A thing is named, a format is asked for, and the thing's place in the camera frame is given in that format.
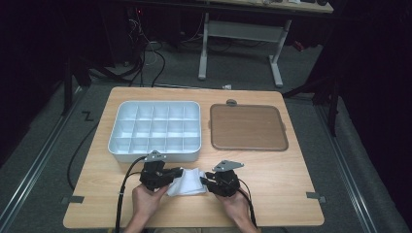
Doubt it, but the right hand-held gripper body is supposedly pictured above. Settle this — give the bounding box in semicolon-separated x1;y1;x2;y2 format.
209;159;245;199

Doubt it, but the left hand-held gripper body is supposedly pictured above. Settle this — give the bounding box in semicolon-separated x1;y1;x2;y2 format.
139;150;170;192

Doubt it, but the white sock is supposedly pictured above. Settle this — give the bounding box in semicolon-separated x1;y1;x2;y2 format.
166;167;209;197

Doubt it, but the white compartment storage box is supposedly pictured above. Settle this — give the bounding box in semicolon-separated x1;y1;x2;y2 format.
107;100;203;164

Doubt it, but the person's right hand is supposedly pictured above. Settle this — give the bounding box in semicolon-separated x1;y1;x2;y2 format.
215;189;251;225

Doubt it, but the person's left hand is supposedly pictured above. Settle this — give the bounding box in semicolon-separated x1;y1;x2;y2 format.
130;183;170;225

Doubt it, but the brown box lid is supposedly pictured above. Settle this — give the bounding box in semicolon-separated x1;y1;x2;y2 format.
209;103;290;152

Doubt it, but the black stand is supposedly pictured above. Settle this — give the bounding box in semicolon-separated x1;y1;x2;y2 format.
60;57;92;117
281;74;342;137

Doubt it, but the dark computer tower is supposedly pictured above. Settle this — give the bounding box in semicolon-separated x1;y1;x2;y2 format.
100;4;147;67

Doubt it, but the desk with white legs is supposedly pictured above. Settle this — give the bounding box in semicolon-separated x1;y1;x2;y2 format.
197;0;334;88

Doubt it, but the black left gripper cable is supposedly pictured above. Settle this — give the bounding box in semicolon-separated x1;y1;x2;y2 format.
66;122;149;233

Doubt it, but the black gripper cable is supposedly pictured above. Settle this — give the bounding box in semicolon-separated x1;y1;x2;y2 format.
66;122;149;233
237;179;259;229

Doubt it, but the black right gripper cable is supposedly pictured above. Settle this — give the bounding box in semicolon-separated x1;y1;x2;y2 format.
237;179;259;229

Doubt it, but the thin grey floor cable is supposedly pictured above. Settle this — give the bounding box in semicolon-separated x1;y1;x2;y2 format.
152;82;224;90

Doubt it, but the black looped floor cable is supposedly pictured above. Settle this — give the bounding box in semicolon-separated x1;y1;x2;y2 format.
150;48;167;88

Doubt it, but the metal floor rail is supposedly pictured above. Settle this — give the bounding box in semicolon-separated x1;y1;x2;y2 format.
314;105;380;233
0;85;88;233

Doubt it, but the white cable tangle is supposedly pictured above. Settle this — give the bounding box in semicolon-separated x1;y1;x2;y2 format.
128;17;161;66

